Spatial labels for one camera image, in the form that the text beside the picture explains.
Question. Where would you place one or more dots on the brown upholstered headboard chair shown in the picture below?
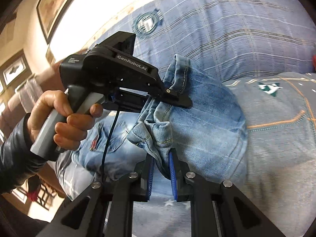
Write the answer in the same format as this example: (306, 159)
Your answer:
(23, 101)

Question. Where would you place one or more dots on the framed wall picture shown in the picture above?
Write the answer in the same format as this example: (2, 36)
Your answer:
(50, 13)

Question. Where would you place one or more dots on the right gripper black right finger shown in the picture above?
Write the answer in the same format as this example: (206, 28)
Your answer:
(202, 195)

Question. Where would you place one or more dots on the dark left jacket sleeve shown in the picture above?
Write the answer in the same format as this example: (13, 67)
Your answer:
(18, 163)

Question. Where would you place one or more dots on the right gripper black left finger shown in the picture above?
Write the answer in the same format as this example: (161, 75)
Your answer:
(133, 187)

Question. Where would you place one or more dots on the person's left hand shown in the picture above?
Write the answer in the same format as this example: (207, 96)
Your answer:
(68, 134)

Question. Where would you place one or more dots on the grey star patterned bedsheet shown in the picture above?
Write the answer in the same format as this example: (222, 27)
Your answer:
(280, 177)

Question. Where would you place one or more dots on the blue plaid pillow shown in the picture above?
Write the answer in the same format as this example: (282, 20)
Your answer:
(228, 39)

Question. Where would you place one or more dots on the light blue denim jeans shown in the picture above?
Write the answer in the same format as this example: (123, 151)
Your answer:
(211, 136)

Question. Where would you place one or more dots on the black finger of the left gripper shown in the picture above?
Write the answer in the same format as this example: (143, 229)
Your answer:
(171, 97)

